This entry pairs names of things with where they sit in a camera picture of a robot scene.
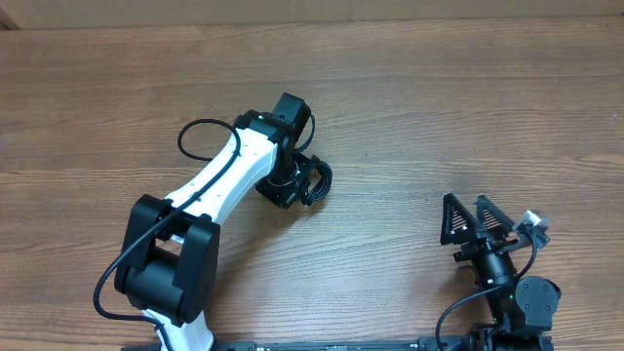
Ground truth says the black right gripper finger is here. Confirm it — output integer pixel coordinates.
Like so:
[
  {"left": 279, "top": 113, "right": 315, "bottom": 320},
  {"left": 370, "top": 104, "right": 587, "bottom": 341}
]
[
  {"left": 476, "top": 195, "right": 514, "bottom": 239},
  {"left": 440, "top": 193, "right": 478, "bottom": 246}
]

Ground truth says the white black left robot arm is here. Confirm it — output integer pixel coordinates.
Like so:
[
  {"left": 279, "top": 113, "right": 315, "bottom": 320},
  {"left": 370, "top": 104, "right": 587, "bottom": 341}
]
[{"left": 93, "top": 93, "right": 332, "bottom": 350}]

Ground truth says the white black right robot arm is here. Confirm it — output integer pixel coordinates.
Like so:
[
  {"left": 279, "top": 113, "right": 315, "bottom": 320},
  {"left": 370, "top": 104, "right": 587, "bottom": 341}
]
[{"left": 433, "top": 193, "right": 562, "bottom": 351}]

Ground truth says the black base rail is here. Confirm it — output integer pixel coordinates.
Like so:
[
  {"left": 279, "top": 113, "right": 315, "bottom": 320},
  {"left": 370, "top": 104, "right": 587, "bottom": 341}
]
[{"left": 210, "top": 335, "right": 555, "bottom": 351}]

